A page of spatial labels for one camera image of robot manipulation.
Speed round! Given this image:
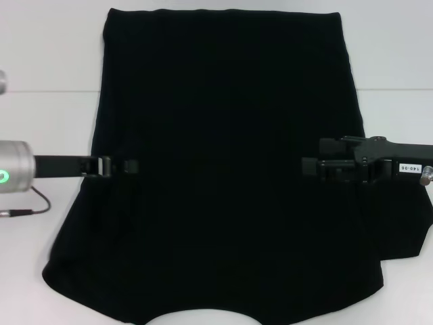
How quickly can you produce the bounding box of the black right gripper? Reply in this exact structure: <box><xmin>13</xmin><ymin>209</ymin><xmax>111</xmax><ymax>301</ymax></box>
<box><xmin>302</xmin><ymin>135</ymin><xmax>433</xmax><ymax>186</ymax></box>

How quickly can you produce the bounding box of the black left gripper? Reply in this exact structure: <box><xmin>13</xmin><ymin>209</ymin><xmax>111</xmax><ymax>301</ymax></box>
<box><xmin>32</xmin><ymin>154</ymin><xmax>139</xmax><ymax>179</ymax></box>

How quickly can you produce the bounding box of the black t-shirt with FREE print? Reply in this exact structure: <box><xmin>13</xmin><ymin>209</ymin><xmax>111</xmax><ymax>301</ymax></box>
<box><xmin>42</xmin><ymin>8</ymin><xmax>433</xmax><ymax>325</ymax></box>

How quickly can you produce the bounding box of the thin black cable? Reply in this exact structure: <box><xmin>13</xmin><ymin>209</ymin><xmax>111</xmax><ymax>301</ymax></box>
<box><xmin>32</xmin><ymin>186</ymin><xmax>51</xmax><ymax>215</ymax></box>

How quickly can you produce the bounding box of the silver cable plug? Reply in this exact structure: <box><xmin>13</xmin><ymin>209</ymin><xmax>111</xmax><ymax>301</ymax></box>
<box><xmin>0</xmin><ymin>209</ymin><xmax>35</xmax><ymax>218</ymax></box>

